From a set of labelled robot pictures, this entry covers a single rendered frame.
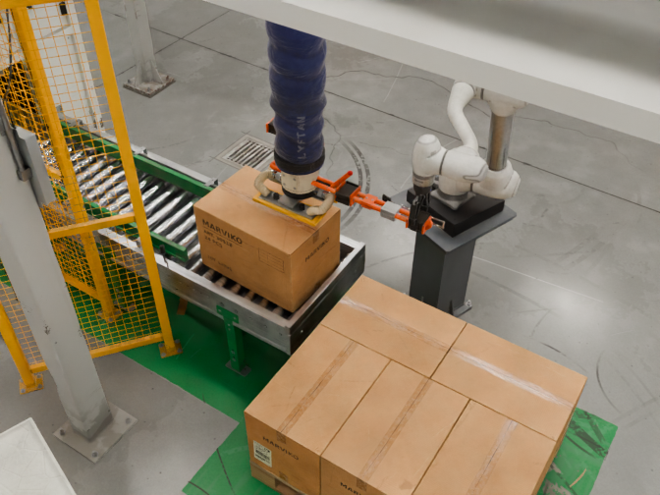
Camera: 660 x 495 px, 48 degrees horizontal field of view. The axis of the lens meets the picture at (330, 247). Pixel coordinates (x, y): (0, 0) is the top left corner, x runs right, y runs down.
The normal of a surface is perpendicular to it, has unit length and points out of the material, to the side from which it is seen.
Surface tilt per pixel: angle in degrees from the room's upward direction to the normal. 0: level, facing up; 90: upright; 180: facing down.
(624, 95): 0
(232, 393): 0
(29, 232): 90
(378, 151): 0
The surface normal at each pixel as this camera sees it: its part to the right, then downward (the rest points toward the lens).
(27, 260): 0.84, 0.37
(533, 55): 0.00, -0.73
